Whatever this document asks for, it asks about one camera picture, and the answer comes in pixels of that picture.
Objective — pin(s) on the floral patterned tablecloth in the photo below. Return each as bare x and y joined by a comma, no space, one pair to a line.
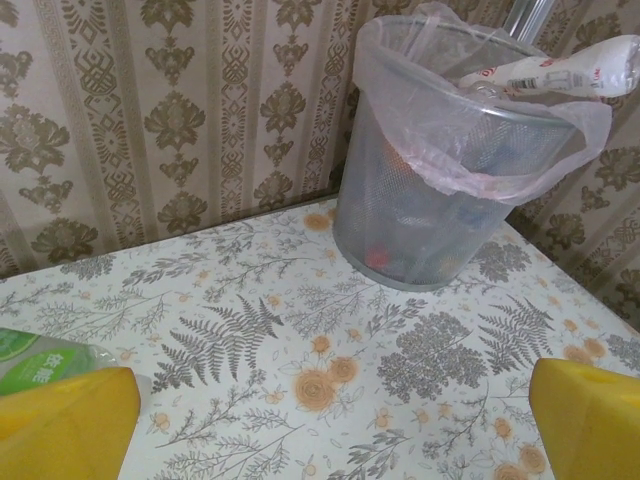
300,350

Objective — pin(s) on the aluminium frame post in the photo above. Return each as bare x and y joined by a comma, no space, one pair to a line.
525,20

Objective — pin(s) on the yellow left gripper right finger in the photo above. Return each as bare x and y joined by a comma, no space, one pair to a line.
595,430

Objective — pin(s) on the green label plastic bottle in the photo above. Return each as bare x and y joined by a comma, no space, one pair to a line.
40,360

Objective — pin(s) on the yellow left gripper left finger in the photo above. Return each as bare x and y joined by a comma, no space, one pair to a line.
65,430

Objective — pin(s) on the clear plastic bin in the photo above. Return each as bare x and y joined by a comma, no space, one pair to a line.
400,225

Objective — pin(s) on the translucent pink bin liner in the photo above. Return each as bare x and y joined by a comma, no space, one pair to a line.
575,140

